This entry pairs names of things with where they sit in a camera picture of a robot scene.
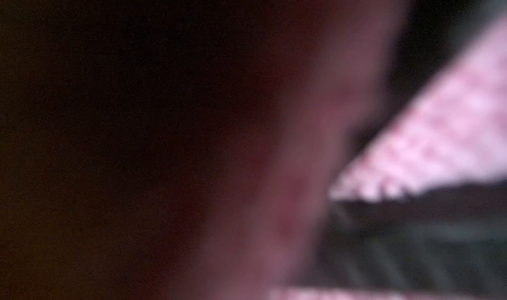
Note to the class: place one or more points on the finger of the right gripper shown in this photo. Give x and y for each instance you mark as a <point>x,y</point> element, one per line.
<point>447,241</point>

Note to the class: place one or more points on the pink cloth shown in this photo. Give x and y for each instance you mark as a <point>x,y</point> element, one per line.
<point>276,90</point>

